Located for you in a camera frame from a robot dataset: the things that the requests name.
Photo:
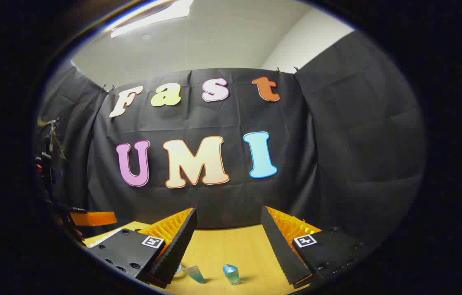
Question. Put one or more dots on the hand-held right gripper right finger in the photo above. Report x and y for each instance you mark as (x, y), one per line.
(280, 250)

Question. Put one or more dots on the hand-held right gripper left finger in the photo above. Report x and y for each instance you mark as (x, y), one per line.
(175, 250)

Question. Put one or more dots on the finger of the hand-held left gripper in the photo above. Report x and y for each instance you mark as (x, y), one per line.
(93, 218)

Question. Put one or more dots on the white suitcase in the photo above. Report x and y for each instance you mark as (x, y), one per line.
(105, 238)

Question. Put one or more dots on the blue squeeze tube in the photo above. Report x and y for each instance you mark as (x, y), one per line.
(195, 273)

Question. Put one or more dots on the teal bottle with blue cap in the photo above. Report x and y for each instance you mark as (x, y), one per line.
(231, 274)

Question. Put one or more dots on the black backdrop cloth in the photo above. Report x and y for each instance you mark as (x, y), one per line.
(222, 200)

